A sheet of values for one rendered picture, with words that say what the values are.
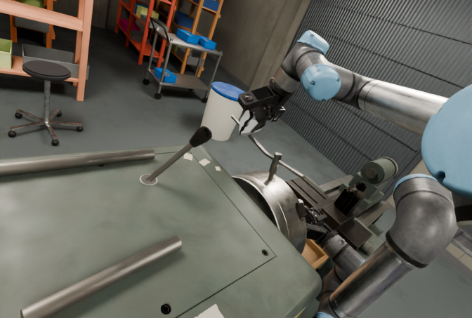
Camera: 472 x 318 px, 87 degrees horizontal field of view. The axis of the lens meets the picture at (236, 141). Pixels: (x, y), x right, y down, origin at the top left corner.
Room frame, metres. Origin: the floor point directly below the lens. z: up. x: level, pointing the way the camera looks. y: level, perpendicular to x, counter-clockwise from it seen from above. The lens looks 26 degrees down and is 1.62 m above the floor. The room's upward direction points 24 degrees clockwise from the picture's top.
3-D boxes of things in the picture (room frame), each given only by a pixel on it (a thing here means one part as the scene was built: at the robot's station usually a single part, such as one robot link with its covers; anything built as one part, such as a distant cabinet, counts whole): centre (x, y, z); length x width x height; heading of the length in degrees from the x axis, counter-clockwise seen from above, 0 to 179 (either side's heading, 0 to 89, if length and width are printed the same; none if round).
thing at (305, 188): (1.06, -0.54, 0.95); 0.43 x 0.18 x 0.04; 50
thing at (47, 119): (1.91, 1.70, 0.31); 0.58 x 0.55 x 0.62; 39
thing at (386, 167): (1.54, -0.92, 1.01); 0.30 x 0.20 x 0.29; 140
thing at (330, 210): (1.00, -0.58, 1.00); 0.20 x 0.10 x 0.05; 140
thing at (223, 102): (3.29, 0.33, 0.34); 0.55 x 0.55 x 0.67
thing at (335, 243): (0.67, -0.44, 1.09); 0.08 x 0.05 x 0.08; 139
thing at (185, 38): (4.02, 1.32, 0.53); 1.12 x 0.65 x 1.05; 133
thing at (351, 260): (0.61, -0.50, 1.08); 0.11 x 0.08 x 0.09; 49
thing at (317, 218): (0.72, -0.38, 1.08); 0.12 x 0.09 x 0.08; 49
